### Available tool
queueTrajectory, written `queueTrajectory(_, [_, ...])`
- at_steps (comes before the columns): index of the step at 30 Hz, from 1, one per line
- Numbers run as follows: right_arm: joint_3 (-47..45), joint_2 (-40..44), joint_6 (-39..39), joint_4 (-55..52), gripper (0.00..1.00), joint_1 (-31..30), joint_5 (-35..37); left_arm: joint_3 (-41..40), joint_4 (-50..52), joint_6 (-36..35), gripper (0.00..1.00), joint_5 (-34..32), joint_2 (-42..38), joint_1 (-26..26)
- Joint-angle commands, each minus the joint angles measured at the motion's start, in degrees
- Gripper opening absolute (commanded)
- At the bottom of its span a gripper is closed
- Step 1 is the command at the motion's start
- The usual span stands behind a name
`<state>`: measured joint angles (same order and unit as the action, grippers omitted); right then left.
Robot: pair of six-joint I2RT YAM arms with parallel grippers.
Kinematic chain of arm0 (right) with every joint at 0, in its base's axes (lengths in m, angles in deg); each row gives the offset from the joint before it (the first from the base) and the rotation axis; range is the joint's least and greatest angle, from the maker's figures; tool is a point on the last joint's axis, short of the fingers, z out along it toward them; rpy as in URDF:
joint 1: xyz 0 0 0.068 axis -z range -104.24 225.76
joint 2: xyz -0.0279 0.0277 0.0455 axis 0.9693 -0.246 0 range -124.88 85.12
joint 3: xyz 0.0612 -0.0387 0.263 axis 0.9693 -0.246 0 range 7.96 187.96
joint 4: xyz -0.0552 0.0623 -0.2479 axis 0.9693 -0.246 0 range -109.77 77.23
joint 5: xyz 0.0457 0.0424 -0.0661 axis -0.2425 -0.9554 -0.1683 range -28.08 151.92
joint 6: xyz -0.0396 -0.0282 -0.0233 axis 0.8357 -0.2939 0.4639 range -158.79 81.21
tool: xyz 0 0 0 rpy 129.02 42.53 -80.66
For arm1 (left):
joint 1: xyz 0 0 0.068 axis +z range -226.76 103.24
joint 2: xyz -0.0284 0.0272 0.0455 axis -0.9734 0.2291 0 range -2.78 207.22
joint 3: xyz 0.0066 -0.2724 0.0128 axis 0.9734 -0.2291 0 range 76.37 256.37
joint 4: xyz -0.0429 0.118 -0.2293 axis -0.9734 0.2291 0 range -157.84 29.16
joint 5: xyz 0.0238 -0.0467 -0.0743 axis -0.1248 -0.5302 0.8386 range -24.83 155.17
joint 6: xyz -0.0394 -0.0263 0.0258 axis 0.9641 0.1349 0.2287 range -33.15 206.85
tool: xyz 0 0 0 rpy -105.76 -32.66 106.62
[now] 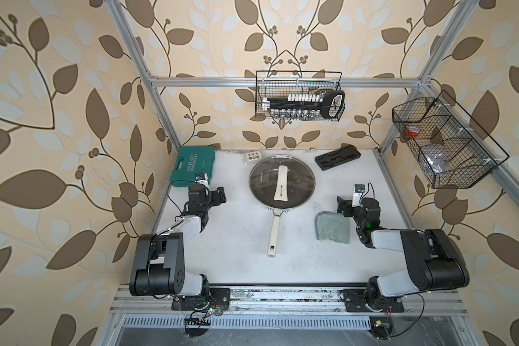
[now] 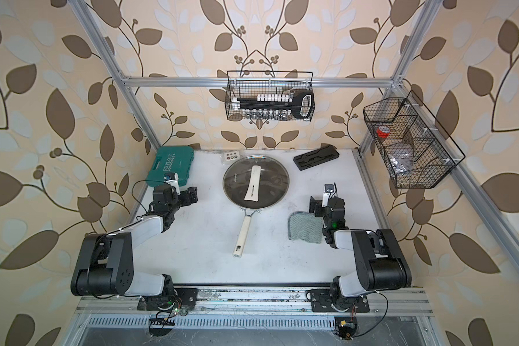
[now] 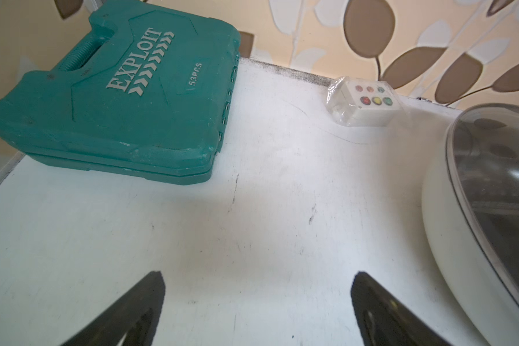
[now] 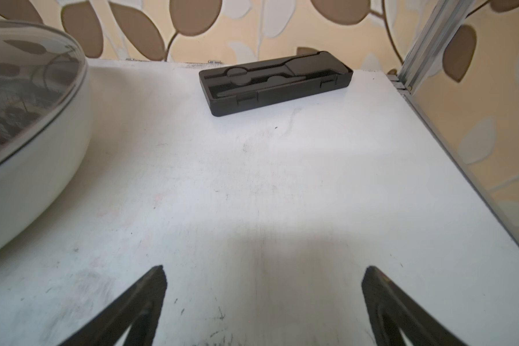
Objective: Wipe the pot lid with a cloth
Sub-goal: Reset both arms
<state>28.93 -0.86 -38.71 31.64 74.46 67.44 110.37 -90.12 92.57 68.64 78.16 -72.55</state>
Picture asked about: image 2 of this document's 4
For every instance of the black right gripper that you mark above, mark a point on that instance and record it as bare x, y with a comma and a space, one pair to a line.
318, 203

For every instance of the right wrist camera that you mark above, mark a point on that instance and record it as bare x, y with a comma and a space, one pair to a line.
329, 192

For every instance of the green waffle cloth checkered trim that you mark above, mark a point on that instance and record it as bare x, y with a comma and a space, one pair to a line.
305, 227

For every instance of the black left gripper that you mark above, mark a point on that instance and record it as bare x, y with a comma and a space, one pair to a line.
186, 202

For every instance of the black white socket set holder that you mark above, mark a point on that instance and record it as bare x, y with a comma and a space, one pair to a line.
293, 105

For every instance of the cream frying pan dark interior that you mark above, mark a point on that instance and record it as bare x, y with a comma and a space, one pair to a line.
244, 233

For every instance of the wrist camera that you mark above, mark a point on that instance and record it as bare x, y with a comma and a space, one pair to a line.
329, 192
172, 179

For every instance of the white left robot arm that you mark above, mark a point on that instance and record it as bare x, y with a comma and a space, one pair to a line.
105, 265

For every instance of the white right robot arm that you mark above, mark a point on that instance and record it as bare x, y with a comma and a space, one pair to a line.
379, 261

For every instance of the clear plastic bag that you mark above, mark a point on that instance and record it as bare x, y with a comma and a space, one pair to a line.
401, 158

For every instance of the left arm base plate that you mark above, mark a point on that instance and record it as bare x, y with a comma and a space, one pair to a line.
174, 299

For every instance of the green plastic tool case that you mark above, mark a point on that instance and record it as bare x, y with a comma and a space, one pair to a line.
174, 159

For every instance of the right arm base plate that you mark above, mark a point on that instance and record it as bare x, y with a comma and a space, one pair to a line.
325, 300

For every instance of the black wire basket wall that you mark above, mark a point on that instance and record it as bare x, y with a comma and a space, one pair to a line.
253, 82
436, 154

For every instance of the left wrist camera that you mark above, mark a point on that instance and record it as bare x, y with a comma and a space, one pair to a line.
172, 179

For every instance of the black wire basket right wall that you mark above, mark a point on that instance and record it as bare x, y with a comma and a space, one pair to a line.
436, 154

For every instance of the black wire basket back wall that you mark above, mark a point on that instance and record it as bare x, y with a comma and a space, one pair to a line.
253, 82

